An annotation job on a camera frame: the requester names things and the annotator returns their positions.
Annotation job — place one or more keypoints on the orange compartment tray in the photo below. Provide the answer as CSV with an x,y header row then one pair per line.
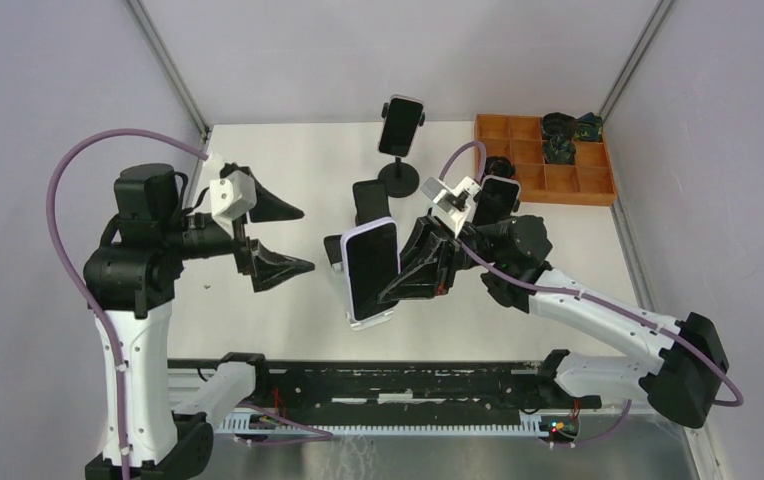
x,y
588,181

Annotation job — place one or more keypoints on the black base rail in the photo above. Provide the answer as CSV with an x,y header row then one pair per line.
x,y
407,394

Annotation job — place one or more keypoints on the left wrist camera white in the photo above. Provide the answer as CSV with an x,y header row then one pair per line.
x,y
232,192

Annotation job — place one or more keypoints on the black tall round-base stand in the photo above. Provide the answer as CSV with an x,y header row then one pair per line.
x,y
401,179

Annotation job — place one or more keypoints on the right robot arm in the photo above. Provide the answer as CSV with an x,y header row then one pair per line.
x,y
677,366

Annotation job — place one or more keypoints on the phone on right stand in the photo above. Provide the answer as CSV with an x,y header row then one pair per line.
x,y
494,202

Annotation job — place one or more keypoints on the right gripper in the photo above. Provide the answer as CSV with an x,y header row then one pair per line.
x,y
428,262

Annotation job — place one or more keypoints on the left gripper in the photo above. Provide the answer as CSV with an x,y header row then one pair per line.
x,y
266,267

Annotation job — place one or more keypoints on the black folding phone stand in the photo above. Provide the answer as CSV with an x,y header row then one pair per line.
x,y
332,246

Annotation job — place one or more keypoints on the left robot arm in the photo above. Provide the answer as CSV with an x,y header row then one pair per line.
x,y
132,276

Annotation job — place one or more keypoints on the phone on wooden stand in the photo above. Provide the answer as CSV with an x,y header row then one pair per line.
x,y
371,201

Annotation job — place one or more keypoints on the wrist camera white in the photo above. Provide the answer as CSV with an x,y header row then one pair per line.
x,y
232,192
451,206

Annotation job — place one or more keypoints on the black lens on table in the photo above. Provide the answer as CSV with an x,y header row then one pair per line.
x,y
499,166

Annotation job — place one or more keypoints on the white cable duct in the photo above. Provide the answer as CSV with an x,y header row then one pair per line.
x,y
248,424

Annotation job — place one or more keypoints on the silver folding phone stand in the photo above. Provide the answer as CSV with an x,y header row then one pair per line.
x,y
358,316

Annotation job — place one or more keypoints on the phone on tall stand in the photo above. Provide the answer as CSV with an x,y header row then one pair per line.
x,y
402,116

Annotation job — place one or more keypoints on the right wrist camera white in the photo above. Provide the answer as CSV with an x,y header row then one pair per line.
x,y
451,206

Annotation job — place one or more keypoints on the purple case phone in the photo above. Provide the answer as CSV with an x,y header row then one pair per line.
x,y
370,253

